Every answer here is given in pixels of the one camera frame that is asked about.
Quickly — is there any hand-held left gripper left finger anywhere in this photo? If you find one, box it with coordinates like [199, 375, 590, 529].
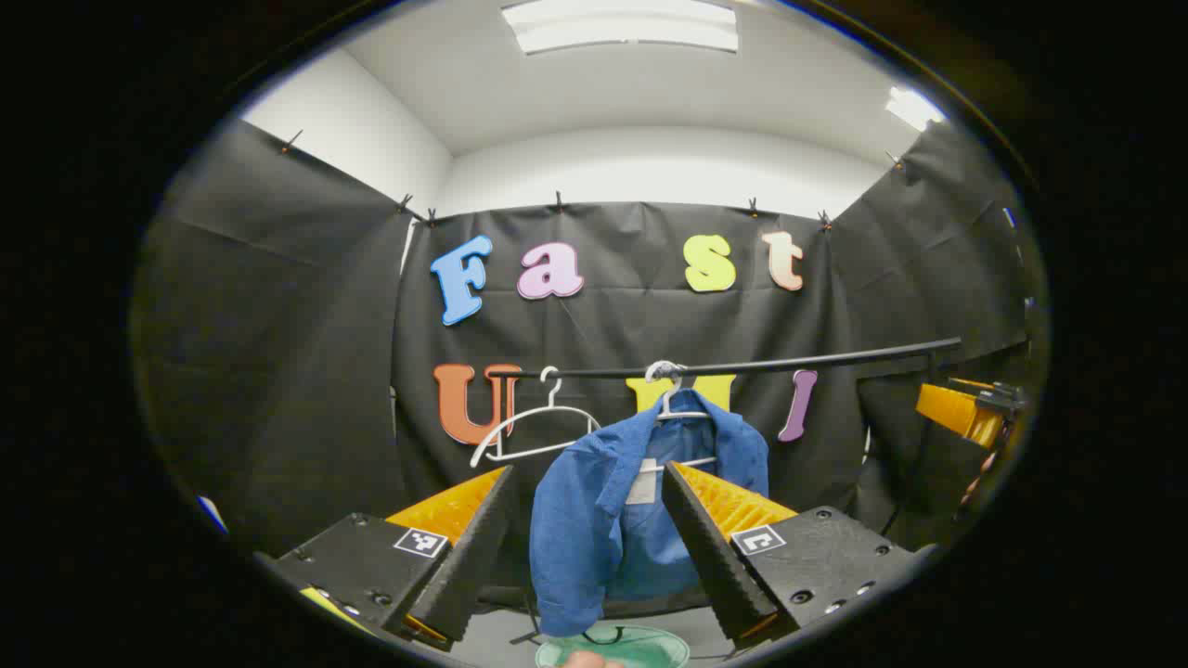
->
[255, 466, 518, 644]

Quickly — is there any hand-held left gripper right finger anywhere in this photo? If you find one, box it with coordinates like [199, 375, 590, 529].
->
[661, 460, 922, 649]

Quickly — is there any green mesh laundry hamper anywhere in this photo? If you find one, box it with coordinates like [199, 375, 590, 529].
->
[536, 623, 691, 668]

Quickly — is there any blue shirt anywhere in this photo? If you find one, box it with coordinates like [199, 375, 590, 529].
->
[529, 390, 771, 638]

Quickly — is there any white taped clothes hanger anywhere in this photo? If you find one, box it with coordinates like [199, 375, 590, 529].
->
[644, 360, 721, 474]

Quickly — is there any white empty clothes hanger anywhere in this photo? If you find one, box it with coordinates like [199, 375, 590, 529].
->
[469, 366, 602, 469]

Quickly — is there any black garment rack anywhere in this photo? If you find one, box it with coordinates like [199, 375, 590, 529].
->
[487, 337, 963, 539]

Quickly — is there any black backdrop cloth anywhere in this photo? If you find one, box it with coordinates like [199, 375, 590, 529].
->
[130, 116, 1050, 595]

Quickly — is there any small ceiling light panel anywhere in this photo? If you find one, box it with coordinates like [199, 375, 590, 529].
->
[885, 87, 947, 132]

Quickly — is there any large ceiling light panel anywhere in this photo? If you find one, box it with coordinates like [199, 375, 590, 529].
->
[501, 0, 741, 56]

